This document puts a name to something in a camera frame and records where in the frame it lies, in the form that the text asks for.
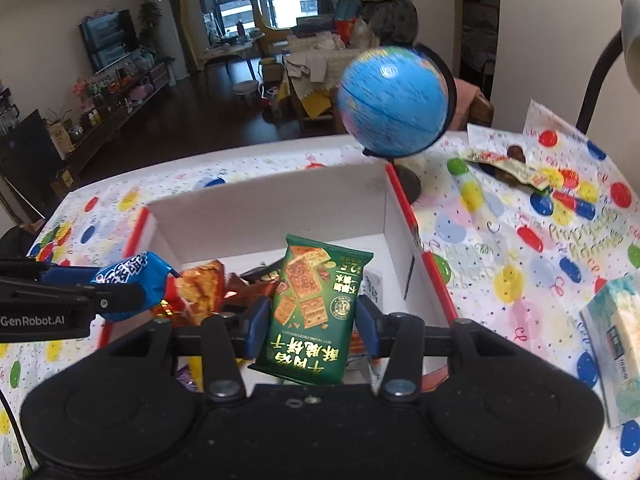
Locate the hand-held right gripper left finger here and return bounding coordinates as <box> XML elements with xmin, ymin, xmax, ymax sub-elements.
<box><xmin>97</xmin><ymin>296</ymin><xmax>272</xmax><ymax>403</ymax></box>

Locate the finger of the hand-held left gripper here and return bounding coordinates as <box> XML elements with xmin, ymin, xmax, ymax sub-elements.
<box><xmin>0</xmin><ymin>280</ymin><xmax>145</xmax><ymax>313</ymax></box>
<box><xmin>0</xmin><ymin>258</ymin><xmax>98</xmax><ymax>286</ymax></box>

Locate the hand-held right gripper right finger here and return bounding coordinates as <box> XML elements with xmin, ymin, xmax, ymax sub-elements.
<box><xmin>354</xmin><ymin>296</ymin><xmax>533</xmax><ymax>403</ymax></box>

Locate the orange snack packet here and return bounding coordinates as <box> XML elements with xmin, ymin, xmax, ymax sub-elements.
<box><xmin>350</xmin><ymin>330</ymin><xmax>371</xmax><ymax>368</ymax></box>

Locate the dark red snack packet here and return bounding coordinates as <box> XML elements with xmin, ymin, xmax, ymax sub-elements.
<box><xmin>225</xmin><ymin>255</ymin><xmax>286</xmax><ymax>311</ymax></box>

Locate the green biscuit packet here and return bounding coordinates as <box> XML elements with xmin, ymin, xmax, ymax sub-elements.
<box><xmin>248</xmin><ymin>233</ymin><xmax>374</xmax><ymax>387</ymax></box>

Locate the red chips packet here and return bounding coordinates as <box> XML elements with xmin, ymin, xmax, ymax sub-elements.
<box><xmin>152</xmin><ymin>259</ymin><xmax>227</xmax><ymax>328</ymax></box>

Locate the blue snack packet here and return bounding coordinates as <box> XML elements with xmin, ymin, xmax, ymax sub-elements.
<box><xmin>89</xmin><ymin>251</ymin><xmax>182</xmax><ymax>322</ymax></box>

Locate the purple snack packet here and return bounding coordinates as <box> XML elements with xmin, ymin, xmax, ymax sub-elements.
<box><xmin>175</xmin><ymin>365</ymin><xmax>198</xmax><ymax>393</ymax></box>

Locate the red cardboard box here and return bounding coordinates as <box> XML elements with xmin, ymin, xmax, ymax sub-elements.
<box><xmin>97</xmin><ymin>162</ymin><xmax>460</xmax><ymax>393</ymax></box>

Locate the black appliance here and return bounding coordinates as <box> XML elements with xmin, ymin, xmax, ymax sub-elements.
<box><xmin>0</xmin><ymin>110</ymin><xmax>66</xmax><ymax>211</ymax></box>

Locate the brown paper bag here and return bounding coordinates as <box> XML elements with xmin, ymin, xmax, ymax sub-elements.
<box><xmin>46</xmin><ymin>119</ymin><xmax>73</xmax><ymax>158</ymax></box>

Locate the dark television cabinet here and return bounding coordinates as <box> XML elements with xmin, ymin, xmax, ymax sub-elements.
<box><xmin>60</xmin><ymin>60</ymin><xmax>176</xmax><ymax>181</ymax></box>

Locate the green brown candy wrapper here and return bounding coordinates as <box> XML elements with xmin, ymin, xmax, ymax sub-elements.
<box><xmin>460</xmin><ymin>145</ymin><xmax>551</xmax><ymax>191</ymax></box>

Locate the blue globe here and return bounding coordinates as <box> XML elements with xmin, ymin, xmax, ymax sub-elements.
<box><xmin>337</xmin><ymin>45</ymin><xmax>457</xmax><ymax>203</ymax></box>

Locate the television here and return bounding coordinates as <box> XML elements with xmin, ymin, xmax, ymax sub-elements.
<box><xmin>79</xmin><ymin>8</ymin><xmax>140</xmax><ymax>75</ymax></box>

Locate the tissue pack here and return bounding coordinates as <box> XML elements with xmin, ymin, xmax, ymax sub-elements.
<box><xmin>580</xmin><ymin>275</ymin><xmax>640</xmax><ymax>428</ymax></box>

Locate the sofa with clothes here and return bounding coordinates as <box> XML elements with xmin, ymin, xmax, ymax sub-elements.
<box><xmin>282</xmin><ymin>0</ymin><xmax>418</xmax><ymax>121</ymax></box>

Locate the potted plant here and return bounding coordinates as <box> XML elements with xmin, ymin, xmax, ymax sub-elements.
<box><xmin>136</xmin><ymin>1</ymin><xmax>162</xmax><ymax>51</ymax></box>

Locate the white standing air conditioner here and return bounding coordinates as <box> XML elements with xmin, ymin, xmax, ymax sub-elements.
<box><xmin>147</xmin><ymin>0</ymin><xmax>188</xmax><ymax>81</ymax></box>

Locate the coffee table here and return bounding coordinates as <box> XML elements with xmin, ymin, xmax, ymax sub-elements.
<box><xmin>200</xmin><ymin>35</ymin><xmax>266</xmax><ymax>73</ymax></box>

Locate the yellow curtain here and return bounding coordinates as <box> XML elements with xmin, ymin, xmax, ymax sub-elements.
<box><xmin>170</xmin><ymin>0</ymin><xmax>201</xmax><ymax>68</ymax></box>

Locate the yellow armchair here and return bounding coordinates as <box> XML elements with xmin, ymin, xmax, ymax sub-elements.
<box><xmin>250</xmin><ymin>0</ymin><xmax>293</xmax><ymax>56</ymax></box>

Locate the grey desk lamp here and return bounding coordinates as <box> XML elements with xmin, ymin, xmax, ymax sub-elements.
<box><xmin>575</xmin><ymin>0</ymin><xmax>640</xmax><ymax>133</ymax></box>

